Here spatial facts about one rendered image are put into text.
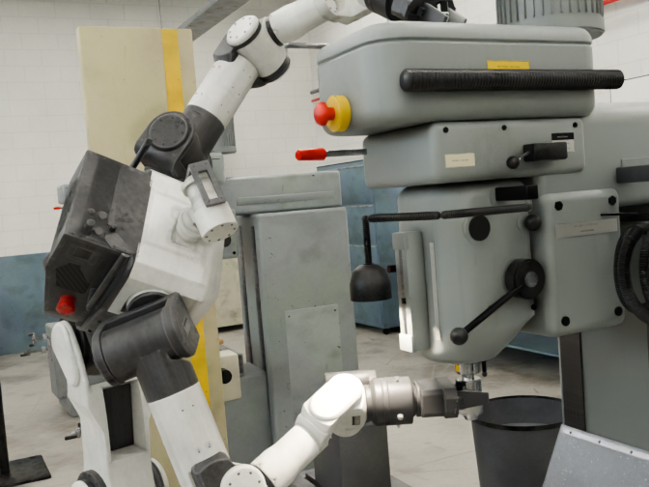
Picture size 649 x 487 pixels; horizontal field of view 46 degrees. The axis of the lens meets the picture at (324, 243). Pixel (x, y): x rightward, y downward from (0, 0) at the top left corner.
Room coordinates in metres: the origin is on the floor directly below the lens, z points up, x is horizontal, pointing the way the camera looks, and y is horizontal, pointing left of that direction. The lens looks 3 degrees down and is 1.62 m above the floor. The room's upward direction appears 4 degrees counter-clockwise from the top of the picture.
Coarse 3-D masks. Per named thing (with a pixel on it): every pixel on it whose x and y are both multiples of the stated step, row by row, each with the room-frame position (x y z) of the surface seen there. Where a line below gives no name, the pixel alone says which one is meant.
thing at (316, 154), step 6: (300, 150) 1.37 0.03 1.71; (306, 150) 1.38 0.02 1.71; (312, 150) 1.38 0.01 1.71; (318, 150) 1.38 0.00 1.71; (324, 150) 1.39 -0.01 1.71; (336, 150) 1.41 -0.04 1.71; (342, 150) 1.41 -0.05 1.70; (348, 150) 1.42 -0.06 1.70; (354, 150) 1.42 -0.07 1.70; (360, 150) 1.43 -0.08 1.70; (366, 150) 1.43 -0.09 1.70; (300, 156) 1.37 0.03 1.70; (306, 156) 1.37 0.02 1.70; (312, 156) 1.38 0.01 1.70; (318, 156) 1.38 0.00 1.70; (324, 156) 1.39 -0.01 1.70; (330, 156) 1.40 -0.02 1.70; (336, 156) 1.41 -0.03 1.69; (342, 156) 1.41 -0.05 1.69
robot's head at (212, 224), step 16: (208, 176) 1.35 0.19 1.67; (192, 192) 1.34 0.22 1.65; (208, 192) 1.33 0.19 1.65; (192, 208) 1.35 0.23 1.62; (208, 208) 1.31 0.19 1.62; (224, 208) 1.32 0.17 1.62; (192, 224) 1.36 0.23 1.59; (208, 224) 1.30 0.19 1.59; (224, 224) 1.31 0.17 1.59; (208, 240) 1.33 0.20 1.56
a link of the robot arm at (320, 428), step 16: (336, 384) 1.36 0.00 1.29; (352, 384) 1.36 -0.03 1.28; (320, 400) 1.34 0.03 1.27; (336, 400) 1.34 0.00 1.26; (352, 400) 1.34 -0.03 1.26; (304, 416) 1.33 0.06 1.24; (320, 416) 1.32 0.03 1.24; (336, 416) 1.32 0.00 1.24; (320, 432) 1.31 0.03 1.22; (320, 448) 1.32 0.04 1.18
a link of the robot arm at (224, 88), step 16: (240, 32) 1.58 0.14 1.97; (256, 32) 1.58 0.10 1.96; (224, 48) 1.61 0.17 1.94; (224, 64) 1.59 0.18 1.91; (240, 64) 1.60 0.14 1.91; (288, 64) 1.65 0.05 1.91; (208, 80) 1.59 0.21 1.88; (224, 80) 1.58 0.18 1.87; (240, 80) 1.60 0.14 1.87; (256, 80) 1.64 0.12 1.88; (272, 80) 1.65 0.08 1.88; (208, 96) 1.56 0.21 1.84; (224, 96) 1.57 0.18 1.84; (240, 96) 1.60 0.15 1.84; (224, 112) 1.57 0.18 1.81
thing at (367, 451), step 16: (368, 432) 1.72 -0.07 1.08; (384, 432) 1.74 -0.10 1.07; (336, 448) 1.72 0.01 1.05; (352, 448) 1.71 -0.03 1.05; (368, 448) 1.72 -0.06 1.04; (384, 448) 1.74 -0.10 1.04; (320, 464) 1.85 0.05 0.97; (336, 464) 1.73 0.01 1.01; (352, 464) 1.71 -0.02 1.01; (368, 464) 1.72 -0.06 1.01; (384, 464) 1.73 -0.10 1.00; (320, 480) 1.87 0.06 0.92; (336, 480) 1.74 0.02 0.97; (352, 480) 1.71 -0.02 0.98; (368, 480) 1.72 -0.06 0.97; (384, 480) 1.73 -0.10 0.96
